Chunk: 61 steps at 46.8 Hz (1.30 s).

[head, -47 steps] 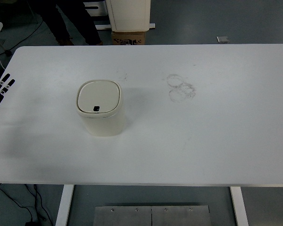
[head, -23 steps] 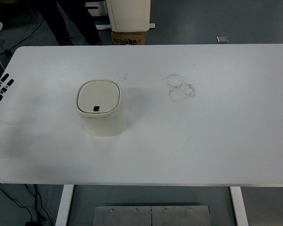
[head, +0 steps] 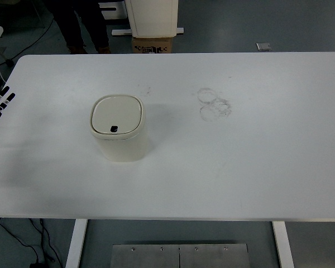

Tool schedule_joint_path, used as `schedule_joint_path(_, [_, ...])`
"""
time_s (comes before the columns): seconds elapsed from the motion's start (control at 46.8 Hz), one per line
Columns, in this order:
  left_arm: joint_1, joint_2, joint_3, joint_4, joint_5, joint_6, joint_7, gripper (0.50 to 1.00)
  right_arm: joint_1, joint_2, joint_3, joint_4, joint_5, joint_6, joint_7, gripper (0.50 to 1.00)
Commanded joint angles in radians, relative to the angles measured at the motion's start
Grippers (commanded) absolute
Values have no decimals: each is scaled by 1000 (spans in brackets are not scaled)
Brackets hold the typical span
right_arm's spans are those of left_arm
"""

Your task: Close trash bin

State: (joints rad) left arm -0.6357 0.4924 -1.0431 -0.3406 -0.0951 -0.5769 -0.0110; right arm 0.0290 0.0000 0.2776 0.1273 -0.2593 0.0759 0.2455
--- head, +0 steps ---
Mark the white table foot bar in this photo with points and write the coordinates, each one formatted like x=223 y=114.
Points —
x=120 y=32

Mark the brown printed cardboard box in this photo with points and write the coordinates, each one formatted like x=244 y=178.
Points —
x=152 y=44

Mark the black power adapter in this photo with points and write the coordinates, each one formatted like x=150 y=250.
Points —
x=37 y=265

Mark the white equipment frame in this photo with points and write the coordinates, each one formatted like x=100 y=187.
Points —
x=113 y=8

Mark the person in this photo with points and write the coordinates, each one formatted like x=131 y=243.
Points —
x=72 y=25

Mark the grey metal plate with screws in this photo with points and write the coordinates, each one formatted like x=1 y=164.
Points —
x=156 y=257

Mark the small grey floor plate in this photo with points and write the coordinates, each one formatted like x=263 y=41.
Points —
x=264 y=46

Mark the white table leg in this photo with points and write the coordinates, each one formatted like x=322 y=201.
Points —
x=76 y=243
x=283 y=245

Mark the cream lidded trash bin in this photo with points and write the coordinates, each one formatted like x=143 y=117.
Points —
x=120 y=139

